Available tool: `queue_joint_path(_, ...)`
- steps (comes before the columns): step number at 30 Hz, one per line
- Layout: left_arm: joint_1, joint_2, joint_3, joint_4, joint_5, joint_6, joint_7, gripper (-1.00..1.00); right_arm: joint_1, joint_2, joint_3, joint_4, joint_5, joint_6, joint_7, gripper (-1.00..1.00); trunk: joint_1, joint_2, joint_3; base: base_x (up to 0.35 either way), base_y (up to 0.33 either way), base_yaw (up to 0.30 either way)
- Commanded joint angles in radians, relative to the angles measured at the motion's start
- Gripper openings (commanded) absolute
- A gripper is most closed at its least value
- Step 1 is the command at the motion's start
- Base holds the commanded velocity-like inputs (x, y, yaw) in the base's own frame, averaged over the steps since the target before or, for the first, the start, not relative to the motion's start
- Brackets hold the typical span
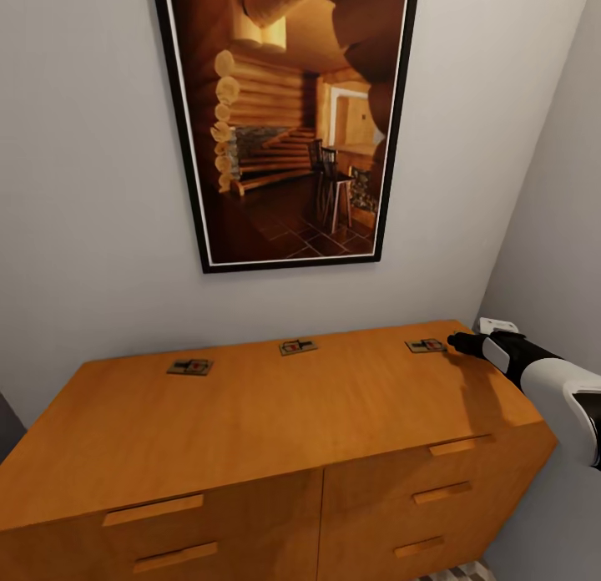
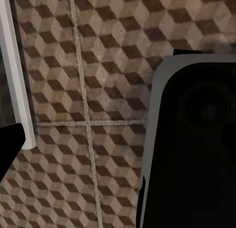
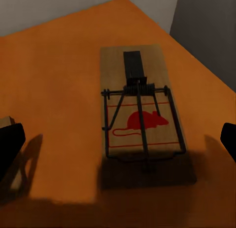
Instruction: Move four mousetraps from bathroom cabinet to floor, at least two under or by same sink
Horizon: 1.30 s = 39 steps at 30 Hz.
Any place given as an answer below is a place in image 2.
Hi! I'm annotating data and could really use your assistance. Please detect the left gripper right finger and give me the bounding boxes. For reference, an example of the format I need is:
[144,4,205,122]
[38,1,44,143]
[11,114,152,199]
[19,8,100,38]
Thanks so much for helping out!
[220,123,236,161]

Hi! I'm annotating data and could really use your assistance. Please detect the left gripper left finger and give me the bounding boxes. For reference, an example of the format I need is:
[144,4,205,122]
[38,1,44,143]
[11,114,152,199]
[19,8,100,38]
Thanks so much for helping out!
[0,123,26,181]

